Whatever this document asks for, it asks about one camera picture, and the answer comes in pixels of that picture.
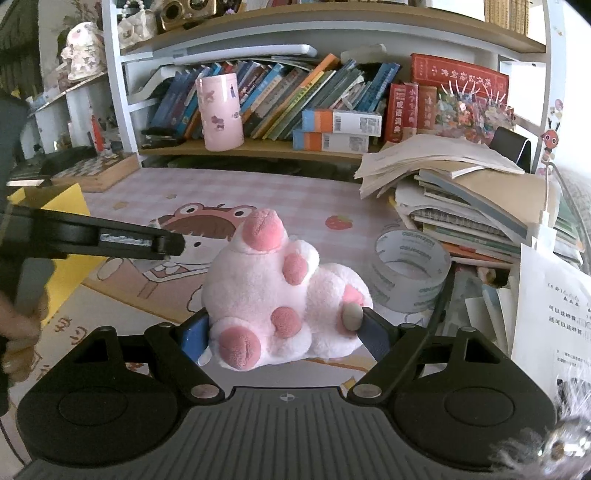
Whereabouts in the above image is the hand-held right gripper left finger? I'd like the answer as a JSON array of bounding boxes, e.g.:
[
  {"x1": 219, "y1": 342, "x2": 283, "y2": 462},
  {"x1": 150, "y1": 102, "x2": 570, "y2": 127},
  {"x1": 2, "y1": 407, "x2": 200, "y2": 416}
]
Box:
[{"x1": 58, "y1": 308, "x2": 226, "y2": 402}]

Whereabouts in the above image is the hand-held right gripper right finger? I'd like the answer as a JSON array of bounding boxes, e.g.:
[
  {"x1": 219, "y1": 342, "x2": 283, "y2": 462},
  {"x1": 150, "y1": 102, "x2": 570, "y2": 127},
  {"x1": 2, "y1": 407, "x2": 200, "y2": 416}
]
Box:
[{"x1": 346, "y1": 307, "x2": 513, "y2": 401}]

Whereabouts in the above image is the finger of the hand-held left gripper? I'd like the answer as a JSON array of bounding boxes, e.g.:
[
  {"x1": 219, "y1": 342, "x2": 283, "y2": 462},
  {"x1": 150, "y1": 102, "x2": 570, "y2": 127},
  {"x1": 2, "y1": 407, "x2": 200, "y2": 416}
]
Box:
[{"x1": 92, "y1": 220, "x2": 186, "y2": 260}]

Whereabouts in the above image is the yellow cardboard box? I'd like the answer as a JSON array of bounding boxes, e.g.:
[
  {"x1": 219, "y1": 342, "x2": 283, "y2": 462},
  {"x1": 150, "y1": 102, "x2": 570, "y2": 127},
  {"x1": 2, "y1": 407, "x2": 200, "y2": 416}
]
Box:
[{"x1": 7, "y1": 182, "x2": 109, "y2": 319}]

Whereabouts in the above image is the pink plush toy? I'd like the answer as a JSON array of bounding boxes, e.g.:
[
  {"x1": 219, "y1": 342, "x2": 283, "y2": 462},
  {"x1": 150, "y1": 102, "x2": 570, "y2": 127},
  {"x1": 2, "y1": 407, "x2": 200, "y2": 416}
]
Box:
[{"x1": 201, "y1": 209, "x2": 374, "y2": 372}]

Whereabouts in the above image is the person's left hand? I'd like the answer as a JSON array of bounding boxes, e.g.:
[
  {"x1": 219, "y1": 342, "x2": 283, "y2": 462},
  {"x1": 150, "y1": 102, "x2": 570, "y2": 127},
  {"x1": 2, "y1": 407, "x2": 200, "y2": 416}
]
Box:
[{"x1": 0, "y1": 295, "x2": 44, "y2": 383}]

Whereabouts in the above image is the clear tape roll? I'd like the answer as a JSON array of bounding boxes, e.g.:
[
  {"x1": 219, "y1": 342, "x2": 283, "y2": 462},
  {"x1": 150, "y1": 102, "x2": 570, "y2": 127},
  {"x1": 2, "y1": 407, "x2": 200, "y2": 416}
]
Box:
[{"x1": 373, "y1": 228, "x2": 452, "y2": 315}]

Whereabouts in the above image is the black pen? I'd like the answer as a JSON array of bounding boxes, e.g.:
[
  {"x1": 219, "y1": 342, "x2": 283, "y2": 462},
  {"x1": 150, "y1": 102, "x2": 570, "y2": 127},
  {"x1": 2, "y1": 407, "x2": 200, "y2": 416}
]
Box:
[{"x1": 427, "y1": 265, "x2": 458, "y2": 337}]

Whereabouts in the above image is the wooden chess board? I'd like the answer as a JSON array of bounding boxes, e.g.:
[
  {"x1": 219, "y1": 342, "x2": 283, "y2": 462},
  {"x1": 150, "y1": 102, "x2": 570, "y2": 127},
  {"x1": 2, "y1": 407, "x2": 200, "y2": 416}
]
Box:
[{"x1": 51, "y1": 152, "x2": 141, "y2": 193}]

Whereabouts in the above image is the black stapler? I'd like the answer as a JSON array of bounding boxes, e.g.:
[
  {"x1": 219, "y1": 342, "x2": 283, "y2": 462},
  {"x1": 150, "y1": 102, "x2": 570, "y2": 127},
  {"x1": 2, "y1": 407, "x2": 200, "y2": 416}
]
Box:
[{"x1": 141, "y1": 127, "x2": 185, "y2": 148}]

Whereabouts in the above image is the red tassel pen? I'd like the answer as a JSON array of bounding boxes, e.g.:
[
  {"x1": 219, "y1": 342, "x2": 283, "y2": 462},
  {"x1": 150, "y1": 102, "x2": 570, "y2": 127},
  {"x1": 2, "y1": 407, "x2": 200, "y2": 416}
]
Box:
[{"x1": 91, "y1": 114, "x2": 105, "y2": 155}]

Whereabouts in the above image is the pink printed cup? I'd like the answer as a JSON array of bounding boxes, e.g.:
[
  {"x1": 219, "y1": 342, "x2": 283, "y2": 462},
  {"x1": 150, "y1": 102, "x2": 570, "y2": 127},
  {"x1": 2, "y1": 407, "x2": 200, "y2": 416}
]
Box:
[{"x1": 195, "y1": 74, "x2": 245, "y2": 152}]

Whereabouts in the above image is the white side shelf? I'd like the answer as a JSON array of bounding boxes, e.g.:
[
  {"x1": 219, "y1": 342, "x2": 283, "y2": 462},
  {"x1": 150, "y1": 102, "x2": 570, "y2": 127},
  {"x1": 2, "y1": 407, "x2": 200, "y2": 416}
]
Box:
[{"x1": 28, "y1": 69, "x2": 125, "y2": 162}]

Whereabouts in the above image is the white bookshelf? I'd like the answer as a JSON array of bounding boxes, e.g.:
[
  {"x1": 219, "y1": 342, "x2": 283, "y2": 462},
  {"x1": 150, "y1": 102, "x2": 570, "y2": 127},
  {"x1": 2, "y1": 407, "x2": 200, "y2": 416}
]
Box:
[{"x1": 100, "y1": 0, "x2": 566, "y2": 176}]

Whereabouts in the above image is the pile of white printed papers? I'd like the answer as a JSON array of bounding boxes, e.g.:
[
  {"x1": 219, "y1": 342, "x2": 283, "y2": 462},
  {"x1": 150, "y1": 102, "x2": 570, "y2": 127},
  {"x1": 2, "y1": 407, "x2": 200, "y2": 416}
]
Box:
[{"x1": 464, "y1": 242, "x2": 591, "y2": 402}]

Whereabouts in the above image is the stack of books and papers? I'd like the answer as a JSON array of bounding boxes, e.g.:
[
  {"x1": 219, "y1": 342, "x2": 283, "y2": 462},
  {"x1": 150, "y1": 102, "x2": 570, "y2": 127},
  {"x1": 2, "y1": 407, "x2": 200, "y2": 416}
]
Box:
[{"x1": 355, "y1": 134, "x2": 583, "y2": 268}]

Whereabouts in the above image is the row of leaning books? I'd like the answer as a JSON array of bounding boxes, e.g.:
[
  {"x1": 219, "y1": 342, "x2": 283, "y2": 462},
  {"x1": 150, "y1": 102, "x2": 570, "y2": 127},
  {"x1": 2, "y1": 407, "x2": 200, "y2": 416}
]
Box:
[{"x1": 148, "y1": 53, "x2": 402, "y2": 141}]

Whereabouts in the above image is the white lamp bar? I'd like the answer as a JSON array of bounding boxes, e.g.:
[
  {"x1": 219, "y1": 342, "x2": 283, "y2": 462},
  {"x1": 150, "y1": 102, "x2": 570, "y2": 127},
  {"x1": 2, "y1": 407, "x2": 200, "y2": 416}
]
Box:
[{"x1": 172, "y1": 44, "x2": 319, "y2": 64}]

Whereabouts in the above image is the orange and blue box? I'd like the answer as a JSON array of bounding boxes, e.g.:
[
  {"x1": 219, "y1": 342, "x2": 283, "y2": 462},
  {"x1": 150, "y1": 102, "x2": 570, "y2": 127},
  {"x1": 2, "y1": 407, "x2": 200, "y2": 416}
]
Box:
[{"x1": 301, "y1": 108, "x2": 383, "y2": 138}]

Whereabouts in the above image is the grey fluffy charm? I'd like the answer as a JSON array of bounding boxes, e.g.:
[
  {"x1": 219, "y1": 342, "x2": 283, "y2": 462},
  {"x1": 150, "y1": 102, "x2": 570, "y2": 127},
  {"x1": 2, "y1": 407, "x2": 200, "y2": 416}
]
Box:
[{"x1": 489, "y1": 415, "x2": 591, "y2": 480}]

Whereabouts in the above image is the white pearl handbag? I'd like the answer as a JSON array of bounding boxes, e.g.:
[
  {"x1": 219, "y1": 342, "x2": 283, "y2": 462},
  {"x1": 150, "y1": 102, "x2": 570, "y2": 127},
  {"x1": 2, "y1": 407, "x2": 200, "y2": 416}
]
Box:
[{"x1": 115, "y1": 2, "x2": 158, "y2": 44}]

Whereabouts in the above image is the row of red books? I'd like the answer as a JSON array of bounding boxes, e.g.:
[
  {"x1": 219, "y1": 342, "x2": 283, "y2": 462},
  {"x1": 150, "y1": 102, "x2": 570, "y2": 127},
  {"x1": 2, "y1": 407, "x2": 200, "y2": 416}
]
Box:
[{"x1": 382, "y1": 82, "x2": 438, "y2": 145}]

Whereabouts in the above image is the black phone stand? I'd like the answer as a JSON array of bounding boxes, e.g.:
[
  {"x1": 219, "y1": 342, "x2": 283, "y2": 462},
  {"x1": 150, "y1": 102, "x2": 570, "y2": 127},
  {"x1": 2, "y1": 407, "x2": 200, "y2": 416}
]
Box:
[{"x1": 488, "y1": 126, "x2": 533, "y2": 174}]

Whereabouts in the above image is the golden retro speaker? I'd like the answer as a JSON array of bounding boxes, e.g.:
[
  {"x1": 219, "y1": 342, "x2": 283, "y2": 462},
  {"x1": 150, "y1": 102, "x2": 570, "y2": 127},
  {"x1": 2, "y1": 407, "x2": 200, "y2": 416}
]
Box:
[{"x1": 157, "y1": 0, "x2": 218, "y2": 33}]

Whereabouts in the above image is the grey quilted sofa cover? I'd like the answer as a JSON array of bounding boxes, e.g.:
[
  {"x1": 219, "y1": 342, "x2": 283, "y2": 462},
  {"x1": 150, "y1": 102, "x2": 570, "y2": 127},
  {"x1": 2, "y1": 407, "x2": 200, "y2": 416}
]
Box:
[{"x1": 561, "y1": 171, "x2": 591, "y2": 241}]

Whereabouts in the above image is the cartoon ant sticker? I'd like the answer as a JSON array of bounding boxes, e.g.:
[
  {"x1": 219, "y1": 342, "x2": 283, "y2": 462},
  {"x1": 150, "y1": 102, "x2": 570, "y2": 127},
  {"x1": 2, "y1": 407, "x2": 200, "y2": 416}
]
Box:
[{"x1": 540, "y1": 129, "x2": 559, "y2": 162}]

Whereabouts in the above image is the large red box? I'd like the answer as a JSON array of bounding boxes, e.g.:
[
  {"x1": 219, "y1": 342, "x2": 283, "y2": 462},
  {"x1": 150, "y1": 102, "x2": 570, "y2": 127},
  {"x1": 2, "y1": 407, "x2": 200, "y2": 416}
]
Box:
[{"x1": 410, "y1": 53, "x2": 510, "y2": 100}]

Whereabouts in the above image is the woven bamboo roll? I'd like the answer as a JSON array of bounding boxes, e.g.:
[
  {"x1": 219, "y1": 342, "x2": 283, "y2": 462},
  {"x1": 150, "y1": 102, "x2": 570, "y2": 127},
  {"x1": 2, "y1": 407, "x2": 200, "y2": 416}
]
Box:
[{"x1": 484, "y1": 0, "x2": 529, "y2": 35}]

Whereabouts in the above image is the white charging cable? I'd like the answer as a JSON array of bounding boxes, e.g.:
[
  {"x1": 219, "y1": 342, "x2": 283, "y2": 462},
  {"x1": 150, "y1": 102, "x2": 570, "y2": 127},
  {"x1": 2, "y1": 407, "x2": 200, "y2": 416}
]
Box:
[{"x1": 529, "y1": 161, "x2": 561, "y2": 252}]

